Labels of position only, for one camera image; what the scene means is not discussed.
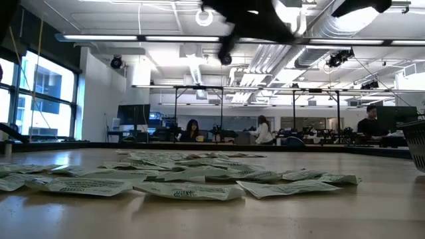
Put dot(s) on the black background robot arm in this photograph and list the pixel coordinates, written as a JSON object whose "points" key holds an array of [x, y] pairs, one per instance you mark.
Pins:
{"points": [[332, 134], [222, 133], [166, 133]]}

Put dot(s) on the white ceiling air duct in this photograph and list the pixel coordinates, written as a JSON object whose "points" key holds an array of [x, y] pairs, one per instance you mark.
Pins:
{"points": [[196, 64]]}

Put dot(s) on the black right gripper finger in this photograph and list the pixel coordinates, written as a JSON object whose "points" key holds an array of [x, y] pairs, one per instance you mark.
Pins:
{"points": [[362, 5]]}

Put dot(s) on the blue chair back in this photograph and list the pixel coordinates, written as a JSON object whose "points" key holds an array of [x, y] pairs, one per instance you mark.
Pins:
{"points": [[295, 141]]}

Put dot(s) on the yellow mug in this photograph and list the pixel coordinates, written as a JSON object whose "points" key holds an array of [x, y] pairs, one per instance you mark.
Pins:
{"points": [[199, 138]]}

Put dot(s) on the black window frame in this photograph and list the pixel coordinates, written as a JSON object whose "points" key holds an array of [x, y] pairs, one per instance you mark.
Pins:
{"points": [[15, 99]]}

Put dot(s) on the black diagonal strut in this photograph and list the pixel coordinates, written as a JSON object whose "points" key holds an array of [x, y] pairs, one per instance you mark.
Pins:
{"points": [[11, 132]]}

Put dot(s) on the black table edge rail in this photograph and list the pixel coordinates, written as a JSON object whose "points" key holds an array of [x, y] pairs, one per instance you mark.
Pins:
{"points": [[199, 146]]}

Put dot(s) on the black desk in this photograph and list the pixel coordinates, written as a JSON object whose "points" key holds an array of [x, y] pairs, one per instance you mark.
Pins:
{"points": [[393, 142]]}

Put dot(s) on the small grey post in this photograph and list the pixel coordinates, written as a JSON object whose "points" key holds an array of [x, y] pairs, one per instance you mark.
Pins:
{"points": [[8, 149]]}

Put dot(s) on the black metal rig frame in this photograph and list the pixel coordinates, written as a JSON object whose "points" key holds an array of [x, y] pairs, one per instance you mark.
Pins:
{"points": [[293, 106], [221, 109]]}

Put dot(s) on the black ceiling camera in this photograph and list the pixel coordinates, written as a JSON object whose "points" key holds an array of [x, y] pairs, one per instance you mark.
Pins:
{"points": [[370, 85], [226, 60], [116, 62], [338, 58]]}

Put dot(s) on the black slotted plastic basket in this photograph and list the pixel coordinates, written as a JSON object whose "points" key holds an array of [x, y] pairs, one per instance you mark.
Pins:
{"points": [[416, 146]]}

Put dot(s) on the person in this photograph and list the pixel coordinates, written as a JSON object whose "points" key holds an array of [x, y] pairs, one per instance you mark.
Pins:
{"points": [[192, 133], [264, 132], [369, 128]]}

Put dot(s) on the white LED light strip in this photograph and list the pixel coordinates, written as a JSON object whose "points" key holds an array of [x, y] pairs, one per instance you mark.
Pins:
{"points": [[347, 42], [408, 42], [99, 37], [182, 38], [252, 40]]}

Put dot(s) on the black computer monitor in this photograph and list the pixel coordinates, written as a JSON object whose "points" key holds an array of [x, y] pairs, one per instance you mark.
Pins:
{"points": [[133, 114], [396, 114]]}

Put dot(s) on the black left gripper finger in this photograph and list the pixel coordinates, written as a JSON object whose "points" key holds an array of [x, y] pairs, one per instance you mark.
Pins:
{"points": [[227, 46]]}

